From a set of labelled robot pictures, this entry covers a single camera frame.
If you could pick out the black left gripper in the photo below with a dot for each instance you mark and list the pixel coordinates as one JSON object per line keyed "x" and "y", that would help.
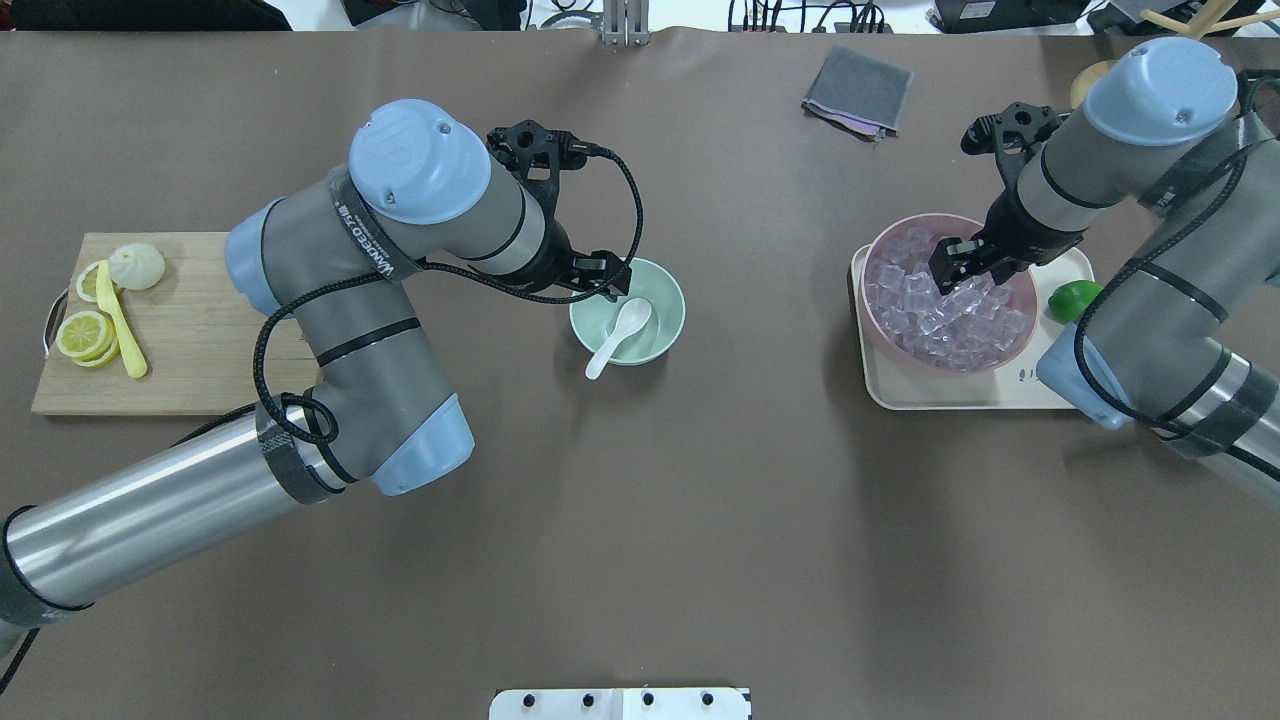
{"x": 553, "y": 261}

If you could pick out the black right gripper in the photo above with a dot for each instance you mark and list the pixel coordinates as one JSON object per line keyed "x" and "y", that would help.
{"x": 1018, "y": 236}

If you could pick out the white ceramic spoon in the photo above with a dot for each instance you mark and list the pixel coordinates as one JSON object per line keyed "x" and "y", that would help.
{"x": 630, "y": 319}

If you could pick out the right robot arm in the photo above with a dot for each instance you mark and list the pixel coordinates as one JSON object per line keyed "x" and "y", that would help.
{"x": 1173, "y": 127}

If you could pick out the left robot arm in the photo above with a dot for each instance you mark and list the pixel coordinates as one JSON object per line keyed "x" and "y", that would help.
{"x": 348, "y": 386}

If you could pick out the mint green bowl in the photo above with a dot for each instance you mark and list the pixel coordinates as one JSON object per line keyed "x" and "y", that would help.
{"x": 593, "y": 319}

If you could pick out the pink bowl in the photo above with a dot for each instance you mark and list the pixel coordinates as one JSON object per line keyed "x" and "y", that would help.
{"x": 950, "y": 355}

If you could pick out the pile of ice cubes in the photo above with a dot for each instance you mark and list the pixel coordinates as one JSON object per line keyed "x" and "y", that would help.
{"x": 940, "y": 315}

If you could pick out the green lime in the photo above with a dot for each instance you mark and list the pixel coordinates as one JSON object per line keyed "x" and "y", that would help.
{"x": 1069, "y": 301}

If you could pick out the cream plastic tray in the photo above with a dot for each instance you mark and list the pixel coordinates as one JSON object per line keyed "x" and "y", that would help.
{"x": 983, "y": 359}

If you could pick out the grey folded cloth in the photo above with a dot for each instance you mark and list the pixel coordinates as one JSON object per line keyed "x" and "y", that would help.
{"x": 865, "y": 95}

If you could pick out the wooden mug tree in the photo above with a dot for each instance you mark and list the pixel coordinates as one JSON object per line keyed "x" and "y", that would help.
{"x": 1192, "y": 19}

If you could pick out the wooden cutting board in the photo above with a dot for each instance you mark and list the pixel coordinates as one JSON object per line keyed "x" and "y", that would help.
{"x": 195, "y": 329}

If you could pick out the yellow plastic knife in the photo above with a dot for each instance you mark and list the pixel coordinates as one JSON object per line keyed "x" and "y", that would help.
{"x": 134, "y": 360}

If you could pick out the lemon slices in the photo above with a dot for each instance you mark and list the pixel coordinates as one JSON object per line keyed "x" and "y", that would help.
{"x": 88, "y": 338}

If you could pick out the aluminium frame post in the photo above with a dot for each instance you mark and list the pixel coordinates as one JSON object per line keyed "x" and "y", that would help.
{"x": 625, "y": 23}

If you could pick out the white camera pillar base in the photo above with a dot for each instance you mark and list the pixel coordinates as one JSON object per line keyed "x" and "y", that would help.
{"x": 696, "y": 702}

